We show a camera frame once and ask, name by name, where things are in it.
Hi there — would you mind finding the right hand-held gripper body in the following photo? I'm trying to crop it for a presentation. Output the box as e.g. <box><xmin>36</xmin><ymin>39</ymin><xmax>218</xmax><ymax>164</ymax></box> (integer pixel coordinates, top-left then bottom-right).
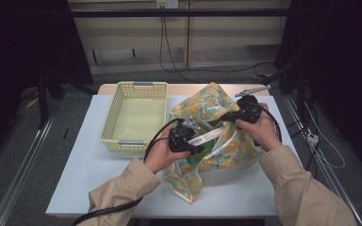
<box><xmin>235</xmin><ymin>85</ymin><xmax>272</xmax><ymax>124</ymax></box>

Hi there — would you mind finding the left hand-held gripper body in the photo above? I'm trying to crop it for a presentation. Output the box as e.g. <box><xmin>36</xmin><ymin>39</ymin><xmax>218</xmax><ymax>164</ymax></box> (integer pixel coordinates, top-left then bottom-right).
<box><xmin>169</xmin><ymin>121</ymin><xmax>202</xmax><ymax>153</ymax></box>

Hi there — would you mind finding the tall green and white box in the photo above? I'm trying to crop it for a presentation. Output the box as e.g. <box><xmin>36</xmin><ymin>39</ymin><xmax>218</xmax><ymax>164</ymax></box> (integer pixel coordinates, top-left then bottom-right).
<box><xmin>185</xmin><ymin>121</ymin><xmax>225</xmax><ymax>168</ymax></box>

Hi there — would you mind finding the orange print shopping bag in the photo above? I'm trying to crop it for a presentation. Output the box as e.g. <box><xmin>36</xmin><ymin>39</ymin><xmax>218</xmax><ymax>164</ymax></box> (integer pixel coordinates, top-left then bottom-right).
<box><xmin>163</xmin><ymin>82</ymin><xmax>267</xmax><ymax>204</ymax></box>

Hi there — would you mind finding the pale yellow plastic basket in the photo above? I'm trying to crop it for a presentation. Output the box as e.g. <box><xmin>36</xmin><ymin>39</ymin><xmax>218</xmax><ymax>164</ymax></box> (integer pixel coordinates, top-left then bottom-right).
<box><xmin>99</xmin><ymin>80</ymin><xmax>169</xmax><ymax>153</ymax></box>

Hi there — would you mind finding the person's left hand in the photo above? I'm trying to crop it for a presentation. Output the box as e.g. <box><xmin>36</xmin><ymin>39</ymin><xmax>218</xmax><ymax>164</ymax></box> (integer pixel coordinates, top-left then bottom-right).
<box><xmin>143</xmin><ymin>128</ymin><xmax>191</xmax><ymax>174</ymax></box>

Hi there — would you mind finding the person's right hand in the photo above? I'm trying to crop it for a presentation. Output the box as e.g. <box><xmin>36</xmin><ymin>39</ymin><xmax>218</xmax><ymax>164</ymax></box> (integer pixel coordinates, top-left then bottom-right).
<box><xmin>235</xmin><ymin>105</ymin><xmax>283</xmax><ymax>153</ymax></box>

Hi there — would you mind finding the black metal stand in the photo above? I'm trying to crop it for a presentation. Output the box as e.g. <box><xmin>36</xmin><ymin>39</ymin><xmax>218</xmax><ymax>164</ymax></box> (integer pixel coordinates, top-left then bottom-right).
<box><xmin>37</xmin><ymin>70</ymin><xmax>98</xmax><ymax>130</ymax></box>
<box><xmin>260</xmin><ymin>60</ymin><xmax>315</xmax><ymax>126</ymax></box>

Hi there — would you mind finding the white power strip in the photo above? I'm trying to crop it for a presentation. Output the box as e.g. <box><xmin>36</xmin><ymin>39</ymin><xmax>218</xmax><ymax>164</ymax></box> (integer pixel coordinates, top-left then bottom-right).
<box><xmin>305</xmin><ymin>132</ymin><xmax>320</xmax><ymax>146</ymax></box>

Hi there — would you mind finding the white table mat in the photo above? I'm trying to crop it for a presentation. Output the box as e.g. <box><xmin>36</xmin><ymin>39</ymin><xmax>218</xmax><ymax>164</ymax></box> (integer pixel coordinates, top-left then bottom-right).
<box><xmin>45</xmin><ymin>94</ymin><xmax>304</xmax><ymax>219</ymax></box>

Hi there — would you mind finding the dark curtain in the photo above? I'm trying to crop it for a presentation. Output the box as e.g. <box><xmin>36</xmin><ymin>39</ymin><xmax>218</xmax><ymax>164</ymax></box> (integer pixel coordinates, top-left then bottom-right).
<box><xmin>0</xmin><ymin>0</ymin><xmax>93</xmax><ymax>170</ymax></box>
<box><xmin>272</xmin><ymin>0</ymin><xmax>362</xmax><ymax>180</ymax></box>

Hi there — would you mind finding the right hand-held gripper black cable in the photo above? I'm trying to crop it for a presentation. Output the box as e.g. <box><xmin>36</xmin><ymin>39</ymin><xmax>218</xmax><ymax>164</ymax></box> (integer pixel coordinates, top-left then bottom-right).
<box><xmin>254</xmin><ymin>102</ymin><xmax>283</xmax><ymax>147</ymax></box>

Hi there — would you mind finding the hand-held gripper black cable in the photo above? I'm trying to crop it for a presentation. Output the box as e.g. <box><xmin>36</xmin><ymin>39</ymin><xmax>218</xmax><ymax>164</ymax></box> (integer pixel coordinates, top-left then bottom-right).
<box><xmin>254</xmin><ymin>102</ymin><xmax>283</xmax><ymax>147</ymax></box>
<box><xmin>72</xmin><ymin>117</ymin><xmax>185</xmax><ymax>226</ymax></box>

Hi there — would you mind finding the white cable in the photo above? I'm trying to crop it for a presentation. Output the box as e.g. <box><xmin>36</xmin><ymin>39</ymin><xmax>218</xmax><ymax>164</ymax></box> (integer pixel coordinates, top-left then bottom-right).
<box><xmin>304</xmin><ymin>103</ymin><xmax>347</xmax><ymax>170</ymax></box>

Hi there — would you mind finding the left hand-held gripper black cable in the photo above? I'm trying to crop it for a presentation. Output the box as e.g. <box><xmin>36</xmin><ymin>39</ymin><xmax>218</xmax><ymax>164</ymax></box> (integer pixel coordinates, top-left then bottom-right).
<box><xmin>72</xmin><ymin>117</ymin><xmax>185</xmax><ymax>226</ymax></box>

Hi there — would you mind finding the metal floor rail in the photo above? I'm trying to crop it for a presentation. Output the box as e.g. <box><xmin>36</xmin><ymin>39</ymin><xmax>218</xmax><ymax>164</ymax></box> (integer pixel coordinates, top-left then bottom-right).
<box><xmin>282</xmin><ymin>95</ymin><xmax>362</xmax><ymax>226</ymax></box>
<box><xmin>0</xmin><ymin>116</ymin><xmax>56</xmax><ymax>226</ymax></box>

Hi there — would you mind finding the white wall socket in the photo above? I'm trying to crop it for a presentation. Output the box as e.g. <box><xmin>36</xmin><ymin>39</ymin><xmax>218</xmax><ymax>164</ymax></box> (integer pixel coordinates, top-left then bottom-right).
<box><xmin>156</xmin><ymin>0</ymin><xmax>179</xmax><ymax>9</ymax></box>

